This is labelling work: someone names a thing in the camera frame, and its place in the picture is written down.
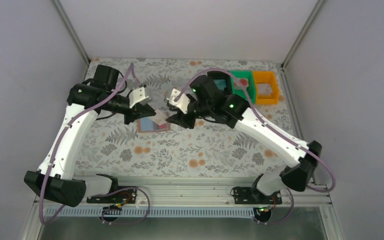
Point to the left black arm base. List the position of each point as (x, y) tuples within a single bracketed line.
[(116, 201)]

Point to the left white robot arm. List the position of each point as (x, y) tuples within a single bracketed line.
[(55, 180)]

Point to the orange leather card holder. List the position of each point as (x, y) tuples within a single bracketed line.
[(145, 125)]

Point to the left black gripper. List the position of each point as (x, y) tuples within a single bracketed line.
[(137, 110)]

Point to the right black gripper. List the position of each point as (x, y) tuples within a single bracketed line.
[(185, 115)]

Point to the white red card in green bin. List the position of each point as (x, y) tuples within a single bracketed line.
[(240, 83)]

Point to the teal credit card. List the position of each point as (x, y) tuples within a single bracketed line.
[(221, 85)]

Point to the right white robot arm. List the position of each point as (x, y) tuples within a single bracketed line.
[(237, 113)]

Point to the green plastic bin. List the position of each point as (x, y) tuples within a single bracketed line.
[(251, 90)]

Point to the floral table mat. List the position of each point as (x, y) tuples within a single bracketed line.
[(208, 150)]

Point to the black plastic bin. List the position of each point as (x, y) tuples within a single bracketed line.
[(221, 75)]

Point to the white card in orange bin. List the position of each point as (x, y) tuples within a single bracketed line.
[(264, 89)]

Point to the orange plastic bin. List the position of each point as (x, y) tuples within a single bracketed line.
[(267, 77)]

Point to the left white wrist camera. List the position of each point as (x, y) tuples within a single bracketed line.
[(139, 95)]

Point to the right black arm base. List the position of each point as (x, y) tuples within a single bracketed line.
[(251, 195)]

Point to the aluminium mounting rail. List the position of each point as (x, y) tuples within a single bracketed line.
[(210, 191)]

